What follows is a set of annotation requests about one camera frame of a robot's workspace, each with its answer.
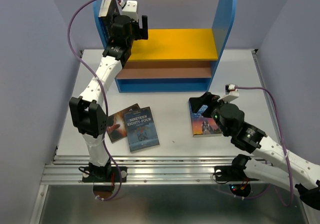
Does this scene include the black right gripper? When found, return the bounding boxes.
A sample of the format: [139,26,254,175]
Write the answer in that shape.
[189,91,233,137]

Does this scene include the Jane Eyre book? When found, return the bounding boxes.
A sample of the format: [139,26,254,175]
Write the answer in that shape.
[188,103,222,138]

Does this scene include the A Tale of Two Cities book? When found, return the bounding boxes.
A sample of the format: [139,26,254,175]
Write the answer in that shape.
[97,0,120,32]

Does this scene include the Nineteen Eighty-Four book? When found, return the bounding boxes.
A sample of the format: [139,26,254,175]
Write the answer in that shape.
[124,106,160,153]

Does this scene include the Animal Farm book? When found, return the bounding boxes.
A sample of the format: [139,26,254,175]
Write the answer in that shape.
[98,16,110,40]

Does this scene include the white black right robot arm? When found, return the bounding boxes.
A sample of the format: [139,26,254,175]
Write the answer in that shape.
[189,89,320,210]

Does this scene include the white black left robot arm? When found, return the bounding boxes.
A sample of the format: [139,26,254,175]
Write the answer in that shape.
[69,0,148,181]

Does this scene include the blue yellow wooden bookshelf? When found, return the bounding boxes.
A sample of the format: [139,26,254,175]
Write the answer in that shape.
[93,0,237,93]

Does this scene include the Three Days to See book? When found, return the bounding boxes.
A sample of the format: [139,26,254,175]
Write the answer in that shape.
[106,103,140,143]

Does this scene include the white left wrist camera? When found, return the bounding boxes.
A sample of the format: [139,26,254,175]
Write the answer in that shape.
[119,0,139,22]

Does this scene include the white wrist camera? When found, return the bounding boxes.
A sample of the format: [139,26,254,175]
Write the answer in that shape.
[217,83,240,103]
[119,0,139,22]

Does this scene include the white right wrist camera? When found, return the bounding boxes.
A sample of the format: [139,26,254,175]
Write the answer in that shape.
[217,83,240,103]

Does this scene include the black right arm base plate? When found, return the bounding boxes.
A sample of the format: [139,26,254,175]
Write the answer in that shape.
[214,165,242,183]

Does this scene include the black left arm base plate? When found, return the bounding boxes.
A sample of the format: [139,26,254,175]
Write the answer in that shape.
[78,166,120,184]

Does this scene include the aluminium mounting rail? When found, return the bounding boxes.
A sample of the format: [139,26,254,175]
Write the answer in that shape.
[40,155,234,186]

